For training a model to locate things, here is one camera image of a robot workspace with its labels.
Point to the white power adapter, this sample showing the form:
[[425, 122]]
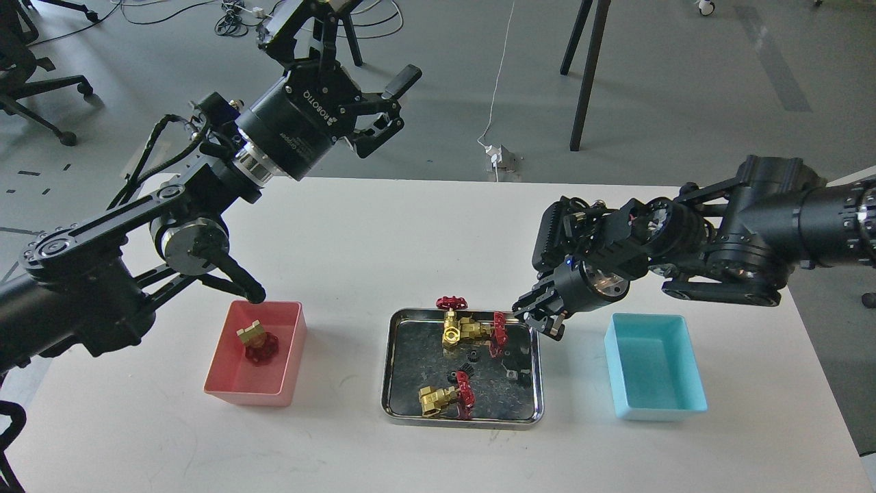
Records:
[[500, 159]]

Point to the brass valve front red handle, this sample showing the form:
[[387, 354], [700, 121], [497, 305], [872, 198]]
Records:
[[434, 400]]

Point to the black cable bundle floor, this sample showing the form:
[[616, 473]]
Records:
[[236, 19]]

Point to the black office chair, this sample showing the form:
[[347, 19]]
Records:
[[18, 65]]

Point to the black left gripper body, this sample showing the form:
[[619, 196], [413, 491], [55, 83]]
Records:
[[296, 122]]

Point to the shiny metal tray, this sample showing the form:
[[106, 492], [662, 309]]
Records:
[[415, 359]]

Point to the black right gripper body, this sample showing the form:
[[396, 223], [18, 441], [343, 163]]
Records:
[[579, 287]]

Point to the black table leg left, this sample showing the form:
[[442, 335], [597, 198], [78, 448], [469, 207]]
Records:
[[352, 39]]

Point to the light blue plastic box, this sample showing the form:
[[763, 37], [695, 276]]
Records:
[[653, 373]]

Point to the black table leg right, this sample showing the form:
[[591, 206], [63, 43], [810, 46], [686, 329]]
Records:
[[593, 54]]

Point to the brass valve red handle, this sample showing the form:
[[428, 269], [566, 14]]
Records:
[[434, 400], [260, 346]]

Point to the black table leg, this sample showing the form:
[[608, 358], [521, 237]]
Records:
[[593, 54], [352, 39]]

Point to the pink plastic box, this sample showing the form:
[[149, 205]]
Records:
[[234, 378]]

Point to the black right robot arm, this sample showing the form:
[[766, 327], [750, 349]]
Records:
[[736, 241]]

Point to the brass valve two red handles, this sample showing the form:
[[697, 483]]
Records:
[[465, 329]]

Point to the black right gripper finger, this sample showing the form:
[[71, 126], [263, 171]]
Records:
[[551, 325], [539, 303]]

